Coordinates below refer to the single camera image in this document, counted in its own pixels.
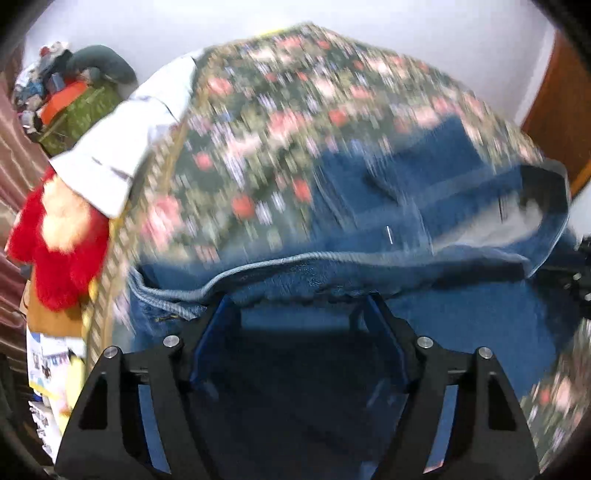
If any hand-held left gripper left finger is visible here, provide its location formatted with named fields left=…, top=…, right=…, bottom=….
left=54, top=295, right=241, bottom=480

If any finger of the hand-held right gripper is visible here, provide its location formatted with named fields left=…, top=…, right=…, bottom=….
left=570, top=234, right=591, bottom=320

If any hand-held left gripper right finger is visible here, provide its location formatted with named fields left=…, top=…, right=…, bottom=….
left=365, top=293, right=541, bottom=480

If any blue denim jacket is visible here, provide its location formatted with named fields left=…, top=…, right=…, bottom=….
left=124, top=115, right=583, bottom=480

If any pile of papers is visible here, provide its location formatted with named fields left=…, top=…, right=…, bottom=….
left=25, top=330, right=88, bottom=457

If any wooden board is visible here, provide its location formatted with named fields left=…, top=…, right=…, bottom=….
left=21, top=277, right=86, bottom=337

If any red plush toy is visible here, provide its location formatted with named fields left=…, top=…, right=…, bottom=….
left=6, top=168, right=112, bottom=312

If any wooden wardrobe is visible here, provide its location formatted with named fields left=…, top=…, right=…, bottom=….
left=519, top=30, right=591, bottom=199

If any floral blanket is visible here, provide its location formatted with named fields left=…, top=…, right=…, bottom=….
left=83, top=23, right=591, bottom=467

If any white cloth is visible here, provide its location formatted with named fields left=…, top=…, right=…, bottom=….
left=48, top=55, right=204, bottom=217

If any striped curtain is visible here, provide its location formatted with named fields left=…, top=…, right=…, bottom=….
left=0, top=41, right=51, bottom=370

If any orange box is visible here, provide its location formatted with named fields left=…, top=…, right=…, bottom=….
left=39, top=83, right=88, bottom=125

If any grey neck pillow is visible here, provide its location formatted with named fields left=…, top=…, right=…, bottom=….
left=65, top=45, right=137, bottom=86

